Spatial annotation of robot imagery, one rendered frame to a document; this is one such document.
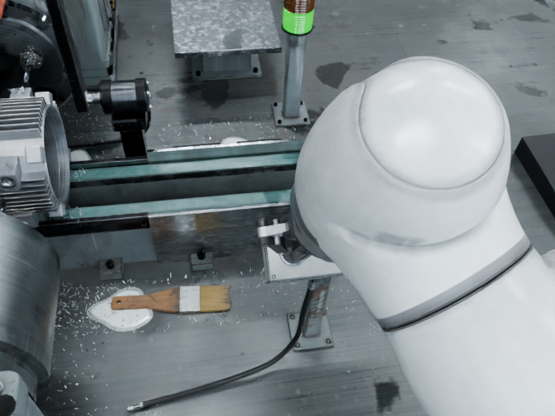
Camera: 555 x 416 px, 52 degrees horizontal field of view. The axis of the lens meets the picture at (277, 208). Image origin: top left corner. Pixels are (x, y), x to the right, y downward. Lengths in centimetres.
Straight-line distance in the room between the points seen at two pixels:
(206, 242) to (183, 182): 12
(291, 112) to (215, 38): 24
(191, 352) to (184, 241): 19
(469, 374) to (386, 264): 7
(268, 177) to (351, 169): 80
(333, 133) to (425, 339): 12
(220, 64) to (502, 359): 120
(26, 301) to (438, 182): 54
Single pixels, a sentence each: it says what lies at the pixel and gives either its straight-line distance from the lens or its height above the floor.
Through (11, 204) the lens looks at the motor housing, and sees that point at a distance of 93.
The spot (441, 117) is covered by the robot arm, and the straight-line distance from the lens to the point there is 28.
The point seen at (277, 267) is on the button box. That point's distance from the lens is 74.
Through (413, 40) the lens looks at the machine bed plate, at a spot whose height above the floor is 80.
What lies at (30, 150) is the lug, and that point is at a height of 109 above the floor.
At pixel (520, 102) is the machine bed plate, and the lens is 153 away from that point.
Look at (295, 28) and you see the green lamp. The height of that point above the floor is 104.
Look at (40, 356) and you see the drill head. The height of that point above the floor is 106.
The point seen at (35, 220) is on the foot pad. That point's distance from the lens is 95.
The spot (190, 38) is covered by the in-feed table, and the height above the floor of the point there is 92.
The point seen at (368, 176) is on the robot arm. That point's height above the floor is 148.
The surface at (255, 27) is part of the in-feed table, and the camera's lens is 140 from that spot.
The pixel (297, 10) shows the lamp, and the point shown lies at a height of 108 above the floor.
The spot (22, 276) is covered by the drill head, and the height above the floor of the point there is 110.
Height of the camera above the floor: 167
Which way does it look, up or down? 50 degrees down
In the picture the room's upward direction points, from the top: 4 degrees clockwise
